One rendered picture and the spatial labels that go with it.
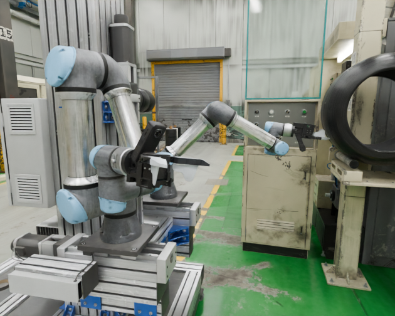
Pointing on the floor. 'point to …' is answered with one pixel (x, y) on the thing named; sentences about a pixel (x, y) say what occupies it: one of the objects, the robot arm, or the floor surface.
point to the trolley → (148, 101)
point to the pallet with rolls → (170, 134)
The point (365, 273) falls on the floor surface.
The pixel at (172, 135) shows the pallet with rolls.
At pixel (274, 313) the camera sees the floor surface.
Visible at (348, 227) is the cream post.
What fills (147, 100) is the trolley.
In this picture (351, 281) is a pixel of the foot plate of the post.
